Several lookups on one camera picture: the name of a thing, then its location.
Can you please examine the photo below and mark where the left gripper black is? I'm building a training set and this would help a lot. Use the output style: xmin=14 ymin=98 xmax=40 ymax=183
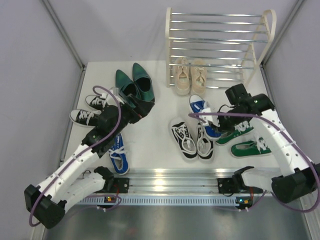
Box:
xmin=110 ymin=94 xmax=154 ymax=139

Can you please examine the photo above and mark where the blue sneaker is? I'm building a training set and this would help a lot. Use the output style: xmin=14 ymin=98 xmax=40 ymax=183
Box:
xmin=108 ymin=133 xmax=129 ymax=175
xmin=189 ymin=94 xmax=222 ymax=141

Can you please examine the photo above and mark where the black white sneaker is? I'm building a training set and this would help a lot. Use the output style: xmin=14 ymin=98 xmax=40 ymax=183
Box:
xmin=196 ymin=123 xmax=214 ymax=161
xmin=169 ymin=117 xmax=198 ymax=162

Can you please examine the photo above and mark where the beige lace sneaker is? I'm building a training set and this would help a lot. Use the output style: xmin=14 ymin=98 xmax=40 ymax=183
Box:
xmin=190 ymin=58 xmax=207 ymax=95
xmin=172 ymin=57 xmax=190 ymax=96

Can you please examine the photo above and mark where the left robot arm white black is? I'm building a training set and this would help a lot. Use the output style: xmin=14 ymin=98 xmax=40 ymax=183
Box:
xmin=24 ymin=94 xmax=155 ymax=229

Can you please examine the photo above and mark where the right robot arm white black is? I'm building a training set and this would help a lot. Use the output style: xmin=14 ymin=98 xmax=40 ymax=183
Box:
xmin=217 ymin=83 xmax=320 ymax=204

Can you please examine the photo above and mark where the dark green leather shoe left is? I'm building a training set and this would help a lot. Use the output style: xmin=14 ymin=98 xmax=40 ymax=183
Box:
xmin=115 ymin=69 xmax=141 ymax=99

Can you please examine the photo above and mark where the dark green leather shoe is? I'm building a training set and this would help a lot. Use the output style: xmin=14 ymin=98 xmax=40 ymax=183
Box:
xmin=115 ymin=69 xmax=141 ymax=99
xmin=132 ymin=62 xmax=155 ymax=103

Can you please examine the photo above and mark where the dark green leather shoe right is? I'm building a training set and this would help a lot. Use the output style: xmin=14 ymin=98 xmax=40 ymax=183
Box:
xmin=132 ymin=62 xmax=155 ymax=103

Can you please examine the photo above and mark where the cream metal shoe shelf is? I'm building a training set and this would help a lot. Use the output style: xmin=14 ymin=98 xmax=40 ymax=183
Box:
xmin=165 ymin=7 xmax=277 ymax=89

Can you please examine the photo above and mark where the green sneaker upper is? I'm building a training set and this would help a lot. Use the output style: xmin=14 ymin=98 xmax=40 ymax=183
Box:
xmin=216 ymin=121 xmax=254 ymax=146

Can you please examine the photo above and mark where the green sneaker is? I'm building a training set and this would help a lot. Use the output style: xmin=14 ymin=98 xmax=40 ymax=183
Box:
xmin=216 ymin=121 xmax=254 ymax=146
xmin=230 ymin=137 xmax=272 ymax=158

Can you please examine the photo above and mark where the green sneaker lower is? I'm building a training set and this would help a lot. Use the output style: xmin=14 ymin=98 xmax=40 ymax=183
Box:
xmin=230 ymin=137 xmax=272 ymax=158

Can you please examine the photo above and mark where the black low sneaker upper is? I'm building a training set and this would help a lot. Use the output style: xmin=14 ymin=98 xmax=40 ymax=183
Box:
xmin=85 ymin=95 xmax=109 ymax=111

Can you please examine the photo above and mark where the black low sneaker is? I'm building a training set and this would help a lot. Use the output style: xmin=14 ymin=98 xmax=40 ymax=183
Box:
xmin=69 ymin=109 xmax=102 ymax=127
xmin=85 ymin=95 xmax=109 ymax=111

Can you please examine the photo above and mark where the black low sneaker lower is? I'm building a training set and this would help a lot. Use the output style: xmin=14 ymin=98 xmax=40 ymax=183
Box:
xmin=69 ymin=109 xmax=102 ymax=127

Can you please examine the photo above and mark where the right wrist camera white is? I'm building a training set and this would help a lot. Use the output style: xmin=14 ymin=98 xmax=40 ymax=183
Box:
xmin=199 ymin=108 xmax=220 ymax=127

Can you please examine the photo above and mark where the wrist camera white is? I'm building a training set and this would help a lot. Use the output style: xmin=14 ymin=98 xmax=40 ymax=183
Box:
xmin=199 ymin=108 xmax=220 ymax=127
xmin=100 ymin=87 xmax=125 ymax=104

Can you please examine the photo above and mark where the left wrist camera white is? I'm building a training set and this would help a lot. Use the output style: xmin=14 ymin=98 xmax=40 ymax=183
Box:
xmin=100 ymin=87 xmax=125 ymax=104

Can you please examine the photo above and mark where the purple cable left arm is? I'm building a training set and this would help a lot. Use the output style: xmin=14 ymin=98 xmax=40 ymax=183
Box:
xmin=28 ymin=85 xmax=123 ymax=227

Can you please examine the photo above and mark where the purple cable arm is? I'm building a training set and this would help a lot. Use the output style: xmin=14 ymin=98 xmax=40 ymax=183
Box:
xmin=28 ymin=85 xmax=123 ymax=227
xmin=187 ymin=112 xmax=320 ymax=213

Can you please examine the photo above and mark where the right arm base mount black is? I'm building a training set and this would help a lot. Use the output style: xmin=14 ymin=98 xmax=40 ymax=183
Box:
xmin=217 ymin=177 xmax=250 ymax=196

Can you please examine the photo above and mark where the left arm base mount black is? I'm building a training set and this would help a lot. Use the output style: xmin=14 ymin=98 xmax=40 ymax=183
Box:
xmin=97 ymin=177 xmax=130 ymax=194

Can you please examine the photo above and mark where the aluminium rail base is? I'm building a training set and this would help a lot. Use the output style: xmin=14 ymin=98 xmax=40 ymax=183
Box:
xmin=58 ymin=167 xmax=312 ymax=198

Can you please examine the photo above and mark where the perforated cable duct grey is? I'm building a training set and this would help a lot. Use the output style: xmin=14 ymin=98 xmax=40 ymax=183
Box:
xmin=74 ymin=195 xmax=253 ymax=206

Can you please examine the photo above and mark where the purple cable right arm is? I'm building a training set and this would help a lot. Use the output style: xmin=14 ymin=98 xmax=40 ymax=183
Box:
xmin=187 ymin=112 xmax=320 ymax=213

